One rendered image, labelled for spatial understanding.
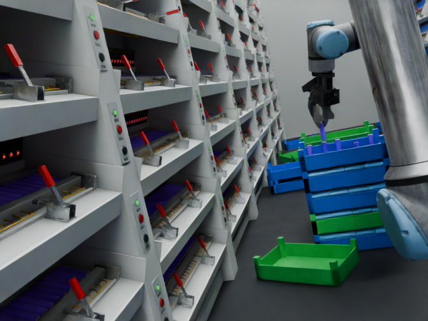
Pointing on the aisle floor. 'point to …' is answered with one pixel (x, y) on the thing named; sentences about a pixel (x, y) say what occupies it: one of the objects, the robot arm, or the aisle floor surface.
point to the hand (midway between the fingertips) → (320, 123)
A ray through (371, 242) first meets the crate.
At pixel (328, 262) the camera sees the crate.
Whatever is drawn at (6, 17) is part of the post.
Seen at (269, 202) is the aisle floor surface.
